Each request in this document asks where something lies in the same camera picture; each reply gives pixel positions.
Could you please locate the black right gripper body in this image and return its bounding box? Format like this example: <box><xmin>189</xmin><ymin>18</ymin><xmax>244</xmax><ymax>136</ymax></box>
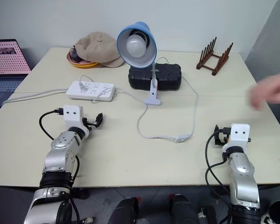
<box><xmin>218</xmin><ymin>127</ymin><xmax>231</xmax><ymax>143</ymax></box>

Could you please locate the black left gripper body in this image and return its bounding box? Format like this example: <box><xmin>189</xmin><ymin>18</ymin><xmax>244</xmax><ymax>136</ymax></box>
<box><xmin>82</xmin><ymin>117</ymin><xmax>97</xmax><ymax>128</ymax></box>

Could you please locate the blue clip desk lamp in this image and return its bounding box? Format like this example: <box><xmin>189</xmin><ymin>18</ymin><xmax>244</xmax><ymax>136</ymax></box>
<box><xmin>116</xmin><ymin>21</ymin><xmax>162</xmax><ymax>106</ymax></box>

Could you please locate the person's bare hand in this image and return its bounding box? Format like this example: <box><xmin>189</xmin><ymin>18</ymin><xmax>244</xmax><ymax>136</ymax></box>
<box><xmin>248</xmin><ymin>70</ymin><xmax>280</xmax><ymax>112</ymax></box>

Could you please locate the white power strip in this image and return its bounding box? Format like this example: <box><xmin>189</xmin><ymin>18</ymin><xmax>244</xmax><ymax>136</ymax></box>
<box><xmin>65</xmin><ymin>80</ymin><xmax>118</xmax><ymax>102</ymax></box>

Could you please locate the pink and yellow plate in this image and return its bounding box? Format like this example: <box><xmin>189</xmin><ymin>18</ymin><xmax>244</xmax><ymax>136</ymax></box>
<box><xmin>66</xmin><ymin>49</ymin><xmax>101</xmax><ymax>69</ymax></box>

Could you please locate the small black object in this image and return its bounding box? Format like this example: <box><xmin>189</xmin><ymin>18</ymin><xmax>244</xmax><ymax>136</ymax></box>
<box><xmin>69</xmin><ymin>46</ymin><xmax>82</xmax><ymax>63</ymax></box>

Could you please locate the brown wooden dish rack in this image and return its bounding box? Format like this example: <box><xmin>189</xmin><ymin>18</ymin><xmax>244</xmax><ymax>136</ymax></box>
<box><xmin>196</xmin><ymin>36</ymin><xmax>234</xmax><ymax>76</ymax></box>

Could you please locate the beige cap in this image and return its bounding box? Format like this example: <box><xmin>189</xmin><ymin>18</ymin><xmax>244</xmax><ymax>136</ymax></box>
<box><xmin>74</xmin><ymin>32</ymin><xmax>125</xmax><ymax>69</ymax></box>

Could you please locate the black plastic case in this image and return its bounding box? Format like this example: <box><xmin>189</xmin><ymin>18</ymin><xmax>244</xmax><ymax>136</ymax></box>
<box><xmin>127</xmin><ymin>63</ymin><xmax>183</xmax><ymax>91</ymax></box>

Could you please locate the dark rounded shape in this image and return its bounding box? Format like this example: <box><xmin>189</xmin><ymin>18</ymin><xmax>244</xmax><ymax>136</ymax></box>
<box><xmin>106</xmin><ymin>196</ymin><xmax>140</xmax><ymax>224</ymax></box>
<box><xmin>168</xmin><ymin>193</ymin><xmax>201</xmax><ymax>224</ymax></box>

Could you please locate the white light bulb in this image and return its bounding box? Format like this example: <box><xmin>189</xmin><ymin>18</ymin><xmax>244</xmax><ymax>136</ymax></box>
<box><xmin>126</xmin><ymin>35</ymin><xmax>147</xmax><ymax>59</ymax></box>

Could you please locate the dark shape with white marks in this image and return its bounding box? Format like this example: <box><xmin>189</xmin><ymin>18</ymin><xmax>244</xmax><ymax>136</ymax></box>
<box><xmin>260</xmin><ymin>194</ymin><xmax>280</xmax><ymax>224</ymax></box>

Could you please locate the laptop with pink screen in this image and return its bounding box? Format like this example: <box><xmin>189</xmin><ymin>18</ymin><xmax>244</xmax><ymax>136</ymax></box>
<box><xmin>0</xmin><ymin>38</ymin><xmax>32</xmax><ymax>108</ymax></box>

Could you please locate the grey partition panel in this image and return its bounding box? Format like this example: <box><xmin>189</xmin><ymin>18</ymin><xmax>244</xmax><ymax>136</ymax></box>
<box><xmin>244</xmin><ymin>0</ymin><xmax>280</xmax><ymax>140</ymax></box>

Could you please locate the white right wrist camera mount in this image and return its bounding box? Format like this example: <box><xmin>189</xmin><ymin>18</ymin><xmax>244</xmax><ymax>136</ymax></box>
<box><xmin>223</xmin><ymin>123</ymin><xmax>251</xmax><ymax>153</ymax></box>

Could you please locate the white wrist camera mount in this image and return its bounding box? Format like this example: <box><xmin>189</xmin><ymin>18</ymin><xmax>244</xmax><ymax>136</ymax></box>
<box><xmin>223</xmin><ymin>123</ymin><xmax>251</xmax><ymax>153</ymax></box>
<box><xmin>63</xmin><ymin>105</ymin><xmax>87</xmax><ymax>136</ymax></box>

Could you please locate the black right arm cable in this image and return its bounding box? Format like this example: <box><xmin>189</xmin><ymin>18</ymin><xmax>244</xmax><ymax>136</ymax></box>
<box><xmin>205</xmin><ymin>132</ymin><xmax>232</xmax><ymax>212</ymax></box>

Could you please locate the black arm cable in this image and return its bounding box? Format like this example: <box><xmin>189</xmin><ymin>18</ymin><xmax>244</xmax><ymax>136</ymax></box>
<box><xmin>39</xmin><ymin>108</ymin><xmax>64</xmax><ymax>141</ymax></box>
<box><xmin>205</xmin><ymin>132</ymin><xmax>232</xmax><ymax>212</ymax></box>

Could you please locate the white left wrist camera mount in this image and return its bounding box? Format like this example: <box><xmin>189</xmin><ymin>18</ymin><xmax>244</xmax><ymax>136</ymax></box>
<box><xmin>63</xmin><ymin>105</ymin><xmax>87</xmax><ymax>136</ymax></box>

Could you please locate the white lamp cord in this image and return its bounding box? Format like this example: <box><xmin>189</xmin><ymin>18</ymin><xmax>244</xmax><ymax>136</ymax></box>
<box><xmin>78</xmin><ymin>56</ymin><xmax>199</xmax><ymax>143</ymax></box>

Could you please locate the white inline cord switch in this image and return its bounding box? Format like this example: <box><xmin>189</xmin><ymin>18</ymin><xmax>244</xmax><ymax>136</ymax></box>
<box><xmin>175</xmin><ymin>133</ymin><xmax>191</xmax><ymax>144</ymax></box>

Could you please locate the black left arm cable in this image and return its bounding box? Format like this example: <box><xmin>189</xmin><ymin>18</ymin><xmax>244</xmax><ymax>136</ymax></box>
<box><xmin>39</xmin><ymin>108</ymin><xmax>64</xmax><ymax>141</ymax></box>

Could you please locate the white power strip cable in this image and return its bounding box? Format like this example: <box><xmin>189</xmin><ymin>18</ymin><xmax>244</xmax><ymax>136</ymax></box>
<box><xmin>2</xmin><ymin>89</ymin><xmax>70</xmax><ymax>106</ymax></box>

